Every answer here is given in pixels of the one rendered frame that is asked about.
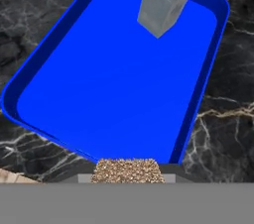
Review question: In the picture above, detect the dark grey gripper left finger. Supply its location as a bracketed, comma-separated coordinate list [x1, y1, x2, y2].
[46, 164, 99, 184]

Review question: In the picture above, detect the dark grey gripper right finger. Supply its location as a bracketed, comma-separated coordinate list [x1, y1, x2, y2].
[159, 164, 196, 184]

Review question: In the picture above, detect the blue tray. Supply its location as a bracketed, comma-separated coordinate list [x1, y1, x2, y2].
[0, 0, 231, 167]

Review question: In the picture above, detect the grey milk carton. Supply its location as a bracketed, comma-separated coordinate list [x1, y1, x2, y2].
[136, 0, 204, 40]

